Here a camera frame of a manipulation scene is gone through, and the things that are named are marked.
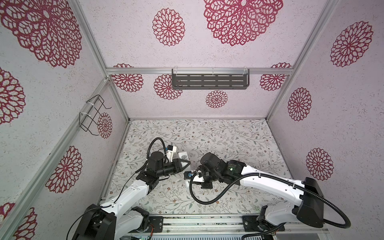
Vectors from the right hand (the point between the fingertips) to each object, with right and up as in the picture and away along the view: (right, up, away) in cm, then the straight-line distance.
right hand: (192, 176), depth 73 cm
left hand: (-1, +4, +5) cm, 7 cm away
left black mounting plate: (-18, -24, +1) cm, 30 cm away
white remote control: (-4, +9, +4) cm, 11 cm away
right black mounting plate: (+29, -24, +1) cm, 38 cm away
